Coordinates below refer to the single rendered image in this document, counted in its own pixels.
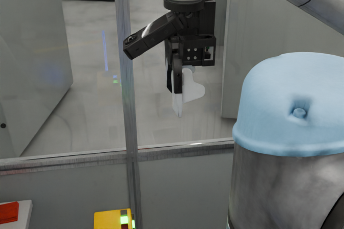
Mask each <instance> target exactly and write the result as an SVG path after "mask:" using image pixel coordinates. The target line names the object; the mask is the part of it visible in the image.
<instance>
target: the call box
mask: <svg viewBox="0 0 344 229"><path fill-rule="evenodd" d="M121 210H127V219H128V229H133V225H132V213H131V209H121ZM121 210H112V211H103V212H95V213H94V229H121V224H126V223H121V217H126V216H121V215H120V211H121Z"/></svg>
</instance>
